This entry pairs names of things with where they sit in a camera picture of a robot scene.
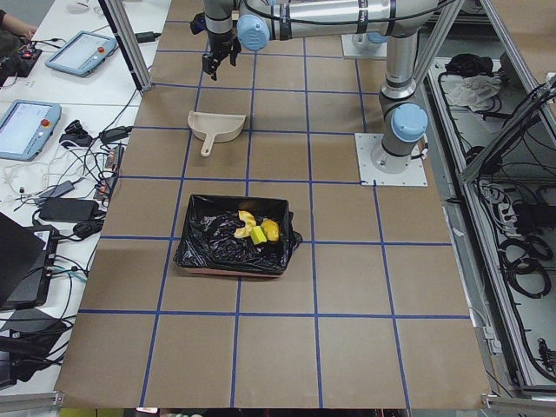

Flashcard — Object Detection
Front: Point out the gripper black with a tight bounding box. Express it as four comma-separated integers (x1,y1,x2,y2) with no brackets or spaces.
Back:
202,30,242,81

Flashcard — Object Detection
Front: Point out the beige plastic dustpan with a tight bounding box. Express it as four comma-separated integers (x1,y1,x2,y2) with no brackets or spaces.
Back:
188,110,247,157

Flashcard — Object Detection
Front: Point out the toy croissant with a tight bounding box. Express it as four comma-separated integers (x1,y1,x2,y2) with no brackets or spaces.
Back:
234,210,257,239

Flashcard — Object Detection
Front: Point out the yellow sponge piece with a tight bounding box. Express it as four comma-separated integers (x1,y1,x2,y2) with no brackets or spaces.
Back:
249,226,268,245

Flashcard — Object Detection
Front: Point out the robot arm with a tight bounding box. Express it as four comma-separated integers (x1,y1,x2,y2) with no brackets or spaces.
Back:
202,1,438,159

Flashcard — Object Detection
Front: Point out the bin with black bag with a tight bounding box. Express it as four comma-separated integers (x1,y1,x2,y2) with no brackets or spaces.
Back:
174,195,302,277

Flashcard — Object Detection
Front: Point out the far teach pendant tablet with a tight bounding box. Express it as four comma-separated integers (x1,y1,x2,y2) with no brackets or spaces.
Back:
45,30,117,77

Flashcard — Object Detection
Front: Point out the teach pendant tablet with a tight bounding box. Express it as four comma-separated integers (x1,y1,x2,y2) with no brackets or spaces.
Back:
45,30,117,77
1,100,62,162

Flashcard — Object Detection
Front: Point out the near teach pendant tablet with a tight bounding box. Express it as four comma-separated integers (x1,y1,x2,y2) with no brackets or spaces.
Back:
1,100,62,162

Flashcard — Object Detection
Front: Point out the black power adapter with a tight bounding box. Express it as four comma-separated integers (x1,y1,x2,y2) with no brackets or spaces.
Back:
38,198,101,222

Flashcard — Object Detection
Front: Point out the white crumpled cloth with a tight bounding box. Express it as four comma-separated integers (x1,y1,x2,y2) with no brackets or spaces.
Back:
447,76,502,112

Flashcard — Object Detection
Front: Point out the black laptop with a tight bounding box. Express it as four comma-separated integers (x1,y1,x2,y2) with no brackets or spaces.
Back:
1,215,59,311

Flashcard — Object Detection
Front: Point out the aluminium frame post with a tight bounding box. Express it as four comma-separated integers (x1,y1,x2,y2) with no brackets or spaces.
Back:
98,0,152,94

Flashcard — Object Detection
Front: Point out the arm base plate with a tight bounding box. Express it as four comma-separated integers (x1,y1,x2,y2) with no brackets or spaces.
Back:
354,133,427,187
341,32,387,61

